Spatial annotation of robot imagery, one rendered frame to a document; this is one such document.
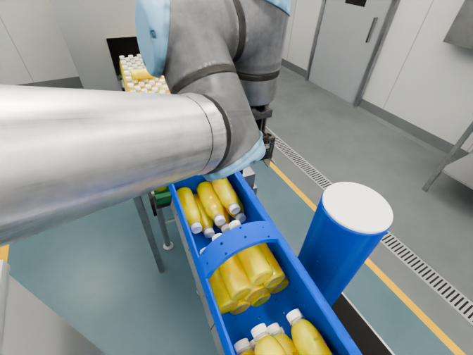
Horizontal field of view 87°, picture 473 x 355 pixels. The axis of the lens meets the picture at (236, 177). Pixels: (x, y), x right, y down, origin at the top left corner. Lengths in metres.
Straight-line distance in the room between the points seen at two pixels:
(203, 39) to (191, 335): 1.74
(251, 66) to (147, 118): 0.25
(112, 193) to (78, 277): 2.10
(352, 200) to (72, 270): 1.98
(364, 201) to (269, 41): 0.90
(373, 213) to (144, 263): 1.63
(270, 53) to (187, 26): 0.14
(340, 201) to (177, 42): 0.95
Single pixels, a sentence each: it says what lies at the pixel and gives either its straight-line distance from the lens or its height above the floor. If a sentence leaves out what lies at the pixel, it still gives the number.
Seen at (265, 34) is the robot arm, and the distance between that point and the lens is 0.40.
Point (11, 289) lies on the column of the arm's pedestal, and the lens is 1.07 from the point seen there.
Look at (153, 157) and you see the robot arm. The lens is 0.19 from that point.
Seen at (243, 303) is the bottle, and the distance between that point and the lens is 0.82.
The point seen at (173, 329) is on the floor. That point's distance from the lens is 1.90.
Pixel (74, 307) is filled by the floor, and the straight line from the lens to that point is 2.17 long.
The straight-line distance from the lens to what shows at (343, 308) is 1.90.
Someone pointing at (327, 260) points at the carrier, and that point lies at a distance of 1.24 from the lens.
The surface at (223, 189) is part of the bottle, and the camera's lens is 0.95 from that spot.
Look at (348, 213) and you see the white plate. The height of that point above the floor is 1.04.
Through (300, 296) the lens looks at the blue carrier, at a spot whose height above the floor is 1.04.
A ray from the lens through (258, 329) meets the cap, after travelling 0.70.
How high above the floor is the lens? 1.80
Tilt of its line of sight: 42 degrees down
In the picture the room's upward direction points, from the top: 3 degrees clockwise
